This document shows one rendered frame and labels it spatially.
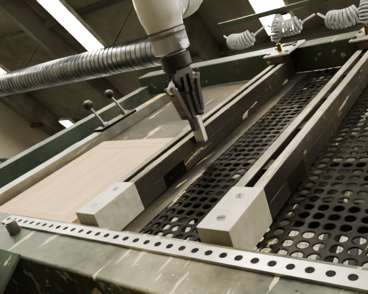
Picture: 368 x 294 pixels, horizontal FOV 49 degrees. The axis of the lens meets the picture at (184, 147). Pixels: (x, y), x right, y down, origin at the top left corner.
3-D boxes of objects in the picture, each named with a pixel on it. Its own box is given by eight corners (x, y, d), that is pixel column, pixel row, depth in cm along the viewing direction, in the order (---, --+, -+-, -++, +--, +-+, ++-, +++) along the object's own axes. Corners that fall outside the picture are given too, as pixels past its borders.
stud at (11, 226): (7, 235, 88) (1, 224, 87) (17, 228, 90) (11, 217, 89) (13, 236, 87) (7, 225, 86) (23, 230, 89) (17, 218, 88)
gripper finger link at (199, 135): (198, 115, 102) (197, 116, 102) (207, 140, 104) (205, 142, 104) (189, 116, 104) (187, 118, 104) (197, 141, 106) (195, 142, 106)
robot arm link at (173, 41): (190, 21, 96) (198, 45, 98) (162, 29, 102) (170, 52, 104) (169, 30, 90) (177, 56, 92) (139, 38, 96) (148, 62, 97)
